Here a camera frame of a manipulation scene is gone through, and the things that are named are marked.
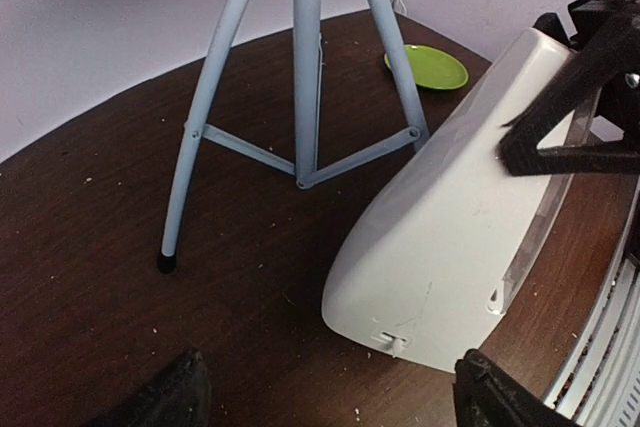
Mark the white metronome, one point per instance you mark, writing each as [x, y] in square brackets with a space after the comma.
[432, 265]

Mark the white perforated music stand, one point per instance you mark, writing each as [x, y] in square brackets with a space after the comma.
[307, 78]

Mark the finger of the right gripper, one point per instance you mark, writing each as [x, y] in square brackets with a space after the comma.
[617, 157]
[531, 127]

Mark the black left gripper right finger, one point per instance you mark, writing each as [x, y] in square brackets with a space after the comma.
[485, 395]

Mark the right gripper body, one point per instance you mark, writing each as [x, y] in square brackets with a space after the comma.
[606, 45]

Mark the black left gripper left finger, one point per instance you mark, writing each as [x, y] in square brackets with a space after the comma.
[179, 395]

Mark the aluminium front rail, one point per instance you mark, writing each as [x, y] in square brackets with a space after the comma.
[598, 385]

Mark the green plate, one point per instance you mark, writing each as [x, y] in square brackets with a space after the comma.
[434, 69]

